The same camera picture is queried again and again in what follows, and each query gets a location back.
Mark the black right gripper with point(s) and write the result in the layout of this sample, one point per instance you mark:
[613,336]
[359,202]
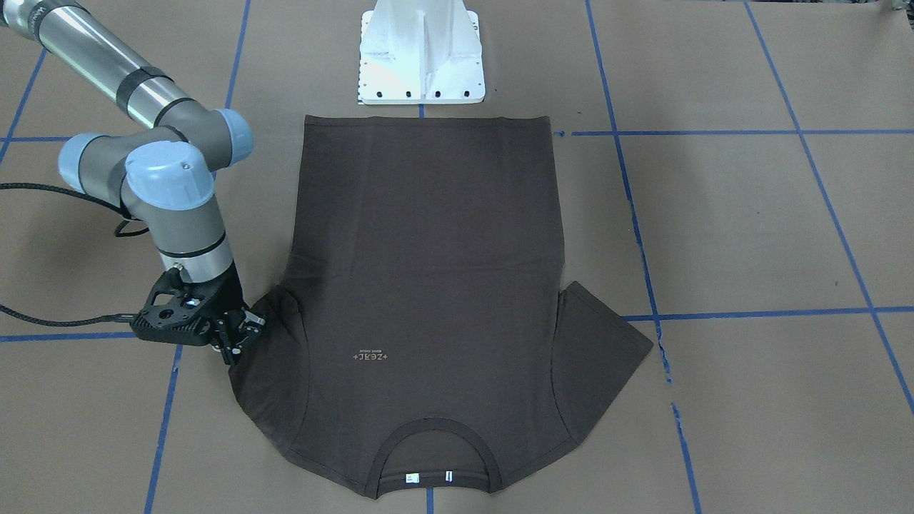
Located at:
[223,294]

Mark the dark brown t-shirt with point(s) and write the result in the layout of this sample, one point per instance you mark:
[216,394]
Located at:
[421,335]

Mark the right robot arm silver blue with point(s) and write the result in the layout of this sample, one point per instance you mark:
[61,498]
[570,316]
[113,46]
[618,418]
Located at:
[163,176]

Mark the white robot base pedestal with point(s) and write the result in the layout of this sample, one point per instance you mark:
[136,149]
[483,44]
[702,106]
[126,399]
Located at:
[420,52]

